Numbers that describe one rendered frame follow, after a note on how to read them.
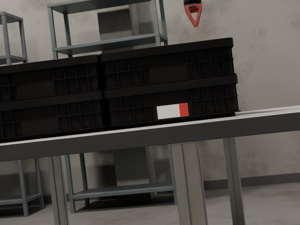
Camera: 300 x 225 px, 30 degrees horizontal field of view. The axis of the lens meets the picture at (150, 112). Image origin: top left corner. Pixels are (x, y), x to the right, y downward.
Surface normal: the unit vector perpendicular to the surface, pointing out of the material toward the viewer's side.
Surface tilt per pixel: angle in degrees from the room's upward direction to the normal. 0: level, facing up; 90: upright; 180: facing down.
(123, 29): 90
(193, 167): 90
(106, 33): 90
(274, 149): 90
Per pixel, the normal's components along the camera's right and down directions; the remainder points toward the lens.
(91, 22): -0.21, 0.01
